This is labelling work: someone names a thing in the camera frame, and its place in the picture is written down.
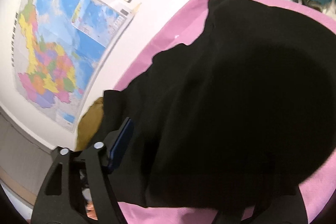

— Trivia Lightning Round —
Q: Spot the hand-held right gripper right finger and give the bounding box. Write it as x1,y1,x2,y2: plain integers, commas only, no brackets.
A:
214,185,307,224

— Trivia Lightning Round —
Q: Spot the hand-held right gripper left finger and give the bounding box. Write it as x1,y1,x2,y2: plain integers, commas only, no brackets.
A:
31,117,135,224

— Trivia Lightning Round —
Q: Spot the black garment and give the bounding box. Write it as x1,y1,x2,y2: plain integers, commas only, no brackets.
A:
101,0,336,209

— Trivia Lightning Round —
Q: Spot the mustard yellow garment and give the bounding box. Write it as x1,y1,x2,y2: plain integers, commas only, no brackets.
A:
76,97,105,152

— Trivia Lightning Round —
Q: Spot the pink daisy print blanket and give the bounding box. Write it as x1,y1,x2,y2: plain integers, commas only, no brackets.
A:
113,0,336,224

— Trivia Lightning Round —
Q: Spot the colourful wall map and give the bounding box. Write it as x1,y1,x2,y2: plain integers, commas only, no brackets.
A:
10,0,133,132

